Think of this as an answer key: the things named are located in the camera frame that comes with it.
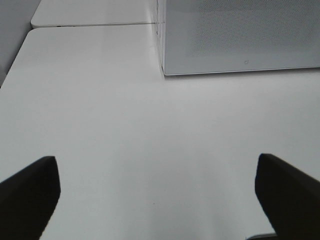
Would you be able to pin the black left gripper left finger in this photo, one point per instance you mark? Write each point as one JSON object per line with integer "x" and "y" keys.
{"x": 28, "y": 199}

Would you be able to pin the white microwave oven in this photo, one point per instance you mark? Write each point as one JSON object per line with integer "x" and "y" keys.
{"x": 160, "y": 37}

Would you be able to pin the white microwave door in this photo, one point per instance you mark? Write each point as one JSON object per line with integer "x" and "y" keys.
{"x": 240, "y": 32}

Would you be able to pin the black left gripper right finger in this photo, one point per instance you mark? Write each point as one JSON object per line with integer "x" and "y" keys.
{"x": 289, "y": 198}

